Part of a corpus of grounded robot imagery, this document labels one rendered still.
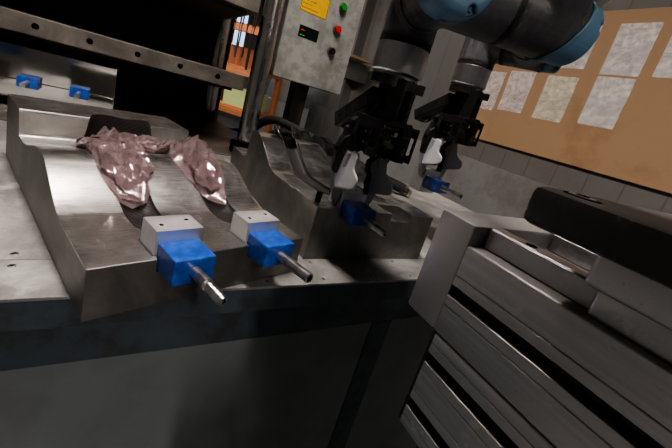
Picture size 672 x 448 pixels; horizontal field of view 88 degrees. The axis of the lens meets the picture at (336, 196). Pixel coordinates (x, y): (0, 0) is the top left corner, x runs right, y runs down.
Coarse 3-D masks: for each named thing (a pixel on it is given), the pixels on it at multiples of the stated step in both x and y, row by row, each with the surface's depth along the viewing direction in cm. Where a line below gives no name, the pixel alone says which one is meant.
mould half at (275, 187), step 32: (256, 160) 78; (288, 160) 76; (320, 160) 81; (256, 192) 76; (288, 192) 63; (288, 224) 61; (320, 224) 55; (384, 224) 62; (416, 224) 66; (320, 256) 57; (352, 256) 61; (384, 256) 65; (416, 256) 69
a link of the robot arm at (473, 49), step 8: (472, 40) 72; (464, 48) 73; (472, 48) 72; (480, 48) 71; (488, 48) 70; (496, 48) 70; (464, 56) 73; (472, 56) 72; (480, 56) 71; (488, 56) 71; (496, 56) 71; (480, 64) 71; (488, 64) 72
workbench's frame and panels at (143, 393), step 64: (0, 320) 32; (64, 320) 35; (128, 320) 38; (192, 320) 48; (256, 320) 53; (320, 320) 60; (384, 320) 69; (0, 384) 39; (64, 384) 43; (128, 384) 47; (192, 384) 52; (256, 384) 58; (320, 384) 67; (384, 384) 77
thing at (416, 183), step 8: (416, 168) 83; (416, 176) 83; (424, 176) 81; (432, 176) 82; (416, 184) 83; (424, 184) 81; (432, 184) 79; (440, 184) 79; (448, 184) 80; (432, 192) 84; (440, 192) 80; (448, 192) 77; (456, 192) 76
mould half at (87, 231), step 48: (48, 144) 52; (48, 192) 40; (96, 192) 42; (192, 192) 51; (240, 192) 57; (48, 240) 40; (96, 240) 35; (240, 240) 44; (96, 288) 32; (144, 288) 35; (192, 288) 39
